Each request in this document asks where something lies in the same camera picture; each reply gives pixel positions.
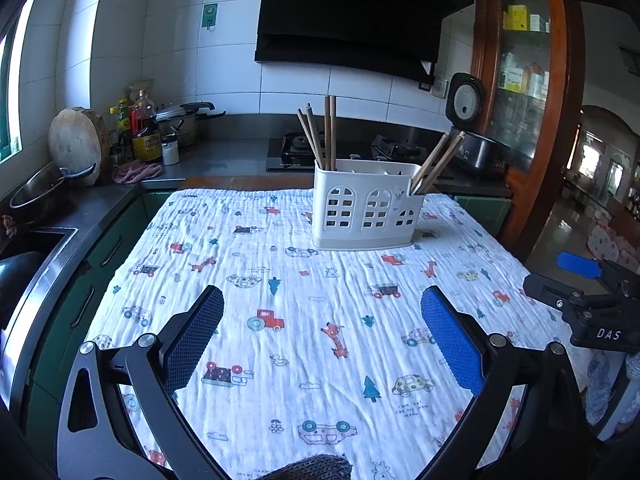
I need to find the wooden glass-door cabinet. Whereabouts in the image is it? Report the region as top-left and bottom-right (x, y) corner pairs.
(469, 0), (587, 263)

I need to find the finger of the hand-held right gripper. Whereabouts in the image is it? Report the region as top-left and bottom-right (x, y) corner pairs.
(522, 272), (632, 313)
(556, 252), (640, 292)

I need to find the dark knitted clothing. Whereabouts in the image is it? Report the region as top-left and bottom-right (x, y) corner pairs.
(257, 453), (354, 480)

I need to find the black range hood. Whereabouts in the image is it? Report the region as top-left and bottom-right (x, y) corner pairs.
(254, 0), (476, 84)

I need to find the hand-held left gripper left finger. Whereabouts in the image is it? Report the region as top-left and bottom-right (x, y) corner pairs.
(55, 284), (226, 480)

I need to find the dark sauce bottle yellow label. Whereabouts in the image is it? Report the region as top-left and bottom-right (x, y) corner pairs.
(130, 89), (162, 164)

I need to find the steel pot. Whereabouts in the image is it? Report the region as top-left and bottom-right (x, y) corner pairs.
(8, 159), (96, 211)

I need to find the window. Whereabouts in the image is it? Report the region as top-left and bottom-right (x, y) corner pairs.
(0, 0), (44, 164)

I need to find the yellow box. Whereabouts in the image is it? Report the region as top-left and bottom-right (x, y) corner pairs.
(503, 4), (530, 31)

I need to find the white printed cloth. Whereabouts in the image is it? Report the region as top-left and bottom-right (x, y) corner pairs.
(84, 188), (597, 480)

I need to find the black gas stove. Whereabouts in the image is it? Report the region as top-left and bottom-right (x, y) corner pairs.
(264, 129), (432, 174)

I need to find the steel sink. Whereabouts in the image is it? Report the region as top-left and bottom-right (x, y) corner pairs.
(0, 227), (80, 342)

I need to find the white plastic chopstick holder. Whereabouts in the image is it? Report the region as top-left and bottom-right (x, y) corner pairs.
(312, 158), (426, 251)

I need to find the black rice cooker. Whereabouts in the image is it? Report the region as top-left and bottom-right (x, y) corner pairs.
(444, 72), (511, 179)

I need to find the paper bag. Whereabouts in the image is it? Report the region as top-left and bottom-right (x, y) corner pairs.
(124, 78), (156, 104)

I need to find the small white jar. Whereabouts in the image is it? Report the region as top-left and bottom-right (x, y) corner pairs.
(160, 134), (180, 166)

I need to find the round wooden cutting board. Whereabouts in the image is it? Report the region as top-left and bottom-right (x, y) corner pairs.
(47, 106), (109, 186)

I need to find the steel pressure cooker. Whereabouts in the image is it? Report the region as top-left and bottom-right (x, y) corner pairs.
(154, 101), (227, 149)

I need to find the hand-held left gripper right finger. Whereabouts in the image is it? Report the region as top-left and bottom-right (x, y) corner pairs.
(420, 285), (592, 480)

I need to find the pink rag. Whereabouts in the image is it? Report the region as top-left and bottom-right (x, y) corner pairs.
(112, 161), (165, 185)

